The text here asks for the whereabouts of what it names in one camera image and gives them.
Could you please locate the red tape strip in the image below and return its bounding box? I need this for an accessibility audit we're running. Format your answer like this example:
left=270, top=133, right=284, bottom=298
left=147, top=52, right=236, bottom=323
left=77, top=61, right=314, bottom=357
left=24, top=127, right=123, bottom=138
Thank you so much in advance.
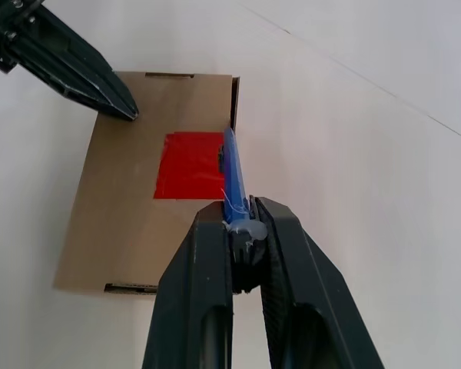
left=152, top=131, right=228, bottom=201

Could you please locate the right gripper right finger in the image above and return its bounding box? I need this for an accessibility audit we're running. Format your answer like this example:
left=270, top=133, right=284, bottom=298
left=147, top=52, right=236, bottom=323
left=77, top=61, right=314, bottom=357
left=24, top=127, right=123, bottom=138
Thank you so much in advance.
left=252, top=194, right=388, bottom=369

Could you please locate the brown cardboard box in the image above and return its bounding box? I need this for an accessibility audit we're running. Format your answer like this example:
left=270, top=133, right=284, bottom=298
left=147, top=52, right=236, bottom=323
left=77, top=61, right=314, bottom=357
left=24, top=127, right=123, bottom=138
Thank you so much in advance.
left=52, top=70, right=242, bottom=298

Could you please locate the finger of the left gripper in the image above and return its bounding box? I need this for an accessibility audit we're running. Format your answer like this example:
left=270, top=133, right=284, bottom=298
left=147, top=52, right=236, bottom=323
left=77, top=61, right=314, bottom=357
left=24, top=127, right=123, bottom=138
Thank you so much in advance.
left=6, top=41, right=135, bottom=123
left=21, top=0, right=140, bottom=116

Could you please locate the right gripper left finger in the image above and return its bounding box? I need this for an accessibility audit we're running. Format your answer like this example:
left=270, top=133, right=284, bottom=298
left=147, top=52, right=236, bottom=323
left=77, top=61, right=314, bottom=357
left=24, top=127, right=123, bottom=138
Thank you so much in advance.
left=140, top=201, right=236, bottom=369

